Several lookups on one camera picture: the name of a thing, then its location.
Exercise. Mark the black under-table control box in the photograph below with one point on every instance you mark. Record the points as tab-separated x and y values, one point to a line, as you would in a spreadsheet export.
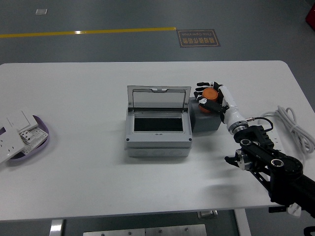
276	210

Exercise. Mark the yellow floor tape line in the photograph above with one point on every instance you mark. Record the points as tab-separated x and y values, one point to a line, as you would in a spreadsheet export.
86	32

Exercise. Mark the brown floor sign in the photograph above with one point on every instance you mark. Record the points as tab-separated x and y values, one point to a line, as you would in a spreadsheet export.
198	38

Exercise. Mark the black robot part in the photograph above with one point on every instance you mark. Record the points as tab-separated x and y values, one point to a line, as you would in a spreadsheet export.
310	231

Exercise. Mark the grey plastic enclosure box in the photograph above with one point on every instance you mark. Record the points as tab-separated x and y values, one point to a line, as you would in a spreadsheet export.
157	141

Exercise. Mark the small metal floor plate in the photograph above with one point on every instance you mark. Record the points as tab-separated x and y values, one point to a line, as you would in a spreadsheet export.
41	11

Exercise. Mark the large white socket panel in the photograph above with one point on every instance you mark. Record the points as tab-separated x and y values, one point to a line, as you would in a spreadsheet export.
8	145

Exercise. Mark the white table leg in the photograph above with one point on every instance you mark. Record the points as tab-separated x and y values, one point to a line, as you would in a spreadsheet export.
56	228
242	223

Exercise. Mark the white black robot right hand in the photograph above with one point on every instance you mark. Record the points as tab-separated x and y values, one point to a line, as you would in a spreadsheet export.
231	108

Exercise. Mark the grey cube with round hole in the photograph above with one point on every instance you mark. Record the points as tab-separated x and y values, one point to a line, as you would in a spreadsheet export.
206	123

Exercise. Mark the white perforated panel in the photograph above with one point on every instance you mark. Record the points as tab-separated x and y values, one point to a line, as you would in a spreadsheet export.
38	137

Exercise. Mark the metal base plate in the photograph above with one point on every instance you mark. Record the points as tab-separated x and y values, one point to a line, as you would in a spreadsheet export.
147	231

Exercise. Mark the metal table bracket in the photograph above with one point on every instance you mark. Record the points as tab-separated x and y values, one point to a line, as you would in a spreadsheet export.
208	214

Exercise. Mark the red object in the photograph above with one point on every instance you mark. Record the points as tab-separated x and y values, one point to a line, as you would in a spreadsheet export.
310	17

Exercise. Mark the white wall switch panel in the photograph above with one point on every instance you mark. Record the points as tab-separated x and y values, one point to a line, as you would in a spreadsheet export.
21	120

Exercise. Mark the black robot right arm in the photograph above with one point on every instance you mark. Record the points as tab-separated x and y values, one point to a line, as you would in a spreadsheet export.
278	163

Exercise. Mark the purple plastic tray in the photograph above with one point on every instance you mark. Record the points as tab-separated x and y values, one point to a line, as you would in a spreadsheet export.
37	153

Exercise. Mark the white power plug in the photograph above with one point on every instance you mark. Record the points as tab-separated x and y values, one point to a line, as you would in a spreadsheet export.
294	211

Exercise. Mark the orange cylinder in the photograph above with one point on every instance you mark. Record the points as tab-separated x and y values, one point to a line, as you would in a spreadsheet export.
210	94

